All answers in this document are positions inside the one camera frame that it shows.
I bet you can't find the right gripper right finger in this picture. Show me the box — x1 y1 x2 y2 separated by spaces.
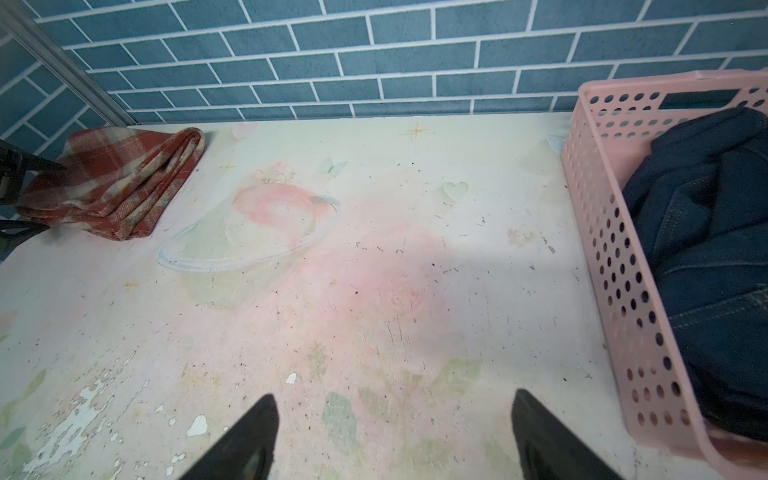
511 389 621 480

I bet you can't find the red plaid skirt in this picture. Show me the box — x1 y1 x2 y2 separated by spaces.
16 127 206 241

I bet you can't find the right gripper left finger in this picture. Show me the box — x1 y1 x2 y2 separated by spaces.
181 394 279 480

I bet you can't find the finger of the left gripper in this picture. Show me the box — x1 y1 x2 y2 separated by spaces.
0 219 50 260
0 140 65 204

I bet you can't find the dark navy denim skirt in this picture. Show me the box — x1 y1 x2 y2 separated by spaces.
623 107 767 441

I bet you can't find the pink plastic basket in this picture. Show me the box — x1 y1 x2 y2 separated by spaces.
562 70 767 479

